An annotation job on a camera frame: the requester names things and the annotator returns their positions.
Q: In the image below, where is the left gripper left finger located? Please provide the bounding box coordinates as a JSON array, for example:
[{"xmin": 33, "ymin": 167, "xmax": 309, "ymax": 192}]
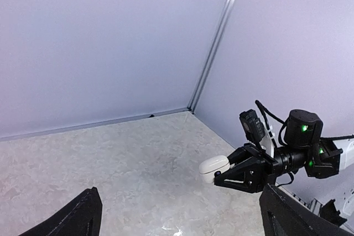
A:
[{"xmin": 21, "ymin": 187, "xmax": 103, "ymax": 236}]

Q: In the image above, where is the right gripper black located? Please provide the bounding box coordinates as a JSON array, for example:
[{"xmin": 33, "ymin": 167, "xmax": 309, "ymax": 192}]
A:
[{"xmin": 214, "ymin": 143, "xmax": 277, "ymax": 193}]

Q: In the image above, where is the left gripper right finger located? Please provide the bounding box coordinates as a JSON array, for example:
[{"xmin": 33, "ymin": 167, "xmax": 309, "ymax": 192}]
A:
[{"xmin": 259, "ymin": 185, "xmax": 352, "ymax": 236}]

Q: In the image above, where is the white earbud charging case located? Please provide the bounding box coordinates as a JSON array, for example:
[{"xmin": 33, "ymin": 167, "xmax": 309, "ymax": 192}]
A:
[{"xmin": 199, "ymin": 155, "xmax": 230, "ymax": 183}]

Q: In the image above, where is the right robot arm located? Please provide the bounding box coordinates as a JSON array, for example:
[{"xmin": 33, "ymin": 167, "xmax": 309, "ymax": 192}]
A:
[{"xmin": 213, "ymin": 109, "xmax": 353, "ymax": 193}]

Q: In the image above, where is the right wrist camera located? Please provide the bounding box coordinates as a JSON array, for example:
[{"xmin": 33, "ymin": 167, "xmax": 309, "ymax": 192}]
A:
[{"xmin": 240, "ymin": 109, "xmax": 275, "ymax": 149}]

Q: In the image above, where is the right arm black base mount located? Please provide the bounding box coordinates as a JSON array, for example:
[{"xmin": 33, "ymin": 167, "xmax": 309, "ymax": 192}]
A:
[{"xmin": 308, "ymin": 199, "xmax": 347, "ymax": 227}]

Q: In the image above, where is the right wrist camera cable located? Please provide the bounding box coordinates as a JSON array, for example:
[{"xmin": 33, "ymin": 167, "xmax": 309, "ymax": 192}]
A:
[{"xmin": 254, "ymin": 99, "xmax": 285, "ymax": 148}]

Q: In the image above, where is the right aluminium frame post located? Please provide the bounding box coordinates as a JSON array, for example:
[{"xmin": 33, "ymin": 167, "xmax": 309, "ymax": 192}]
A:
[{"xmin": 187, "ymin": 0, "xmax": 236, "ymax": 113}]

